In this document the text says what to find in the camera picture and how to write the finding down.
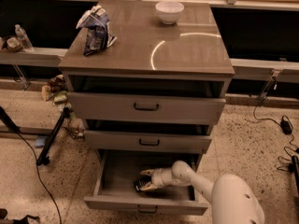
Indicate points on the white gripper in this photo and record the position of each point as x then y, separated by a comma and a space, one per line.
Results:
159, 179

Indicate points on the dark chocolate rxbar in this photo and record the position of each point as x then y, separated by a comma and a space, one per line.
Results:
142, 184

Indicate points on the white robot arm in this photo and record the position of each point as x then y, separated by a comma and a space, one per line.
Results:
231, 198

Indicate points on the grey bottom drawer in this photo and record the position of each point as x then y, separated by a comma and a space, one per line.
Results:
115, 190

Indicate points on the grey drawer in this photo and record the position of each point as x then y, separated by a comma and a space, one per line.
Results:
145, 108
152, 142
115, 190

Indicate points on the grey middle drawer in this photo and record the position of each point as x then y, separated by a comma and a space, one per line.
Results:
152, 142

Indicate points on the grey drawer cabinet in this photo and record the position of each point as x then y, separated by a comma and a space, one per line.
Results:
185, 59

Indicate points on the grey top drawer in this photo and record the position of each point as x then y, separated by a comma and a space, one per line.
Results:
145, 108

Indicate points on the black tripod leg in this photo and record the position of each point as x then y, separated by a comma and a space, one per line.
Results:
43, 158

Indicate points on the snack pile on floor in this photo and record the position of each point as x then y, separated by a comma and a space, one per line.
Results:
55, 90

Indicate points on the black power adapter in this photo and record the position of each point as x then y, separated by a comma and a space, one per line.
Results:
286, 125

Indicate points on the blue white chip bag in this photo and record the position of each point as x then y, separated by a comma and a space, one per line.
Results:
99, 36

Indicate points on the white bowl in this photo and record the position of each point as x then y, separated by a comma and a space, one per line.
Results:
168, 12

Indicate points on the clear water bottle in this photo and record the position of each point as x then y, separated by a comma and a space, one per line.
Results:
23, 38

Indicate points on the small basket on shelf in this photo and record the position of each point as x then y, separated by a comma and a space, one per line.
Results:
10, 44

